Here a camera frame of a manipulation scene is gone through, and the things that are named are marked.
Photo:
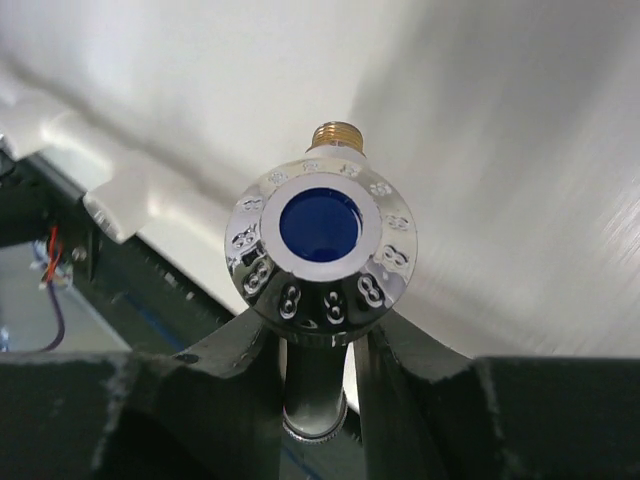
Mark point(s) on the white PVC pipe frame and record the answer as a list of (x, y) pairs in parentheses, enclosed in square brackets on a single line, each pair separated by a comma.
[(126, 191)]

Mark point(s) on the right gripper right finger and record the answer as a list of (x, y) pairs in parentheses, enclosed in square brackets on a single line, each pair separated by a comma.
[(428, 412)]

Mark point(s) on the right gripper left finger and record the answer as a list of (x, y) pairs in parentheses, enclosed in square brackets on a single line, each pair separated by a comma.
[(213, 412)]

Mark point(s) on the white faucet with chrome knob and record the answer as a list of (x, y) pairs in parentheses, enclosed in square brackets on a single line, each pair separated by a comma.
[(321, 248)]

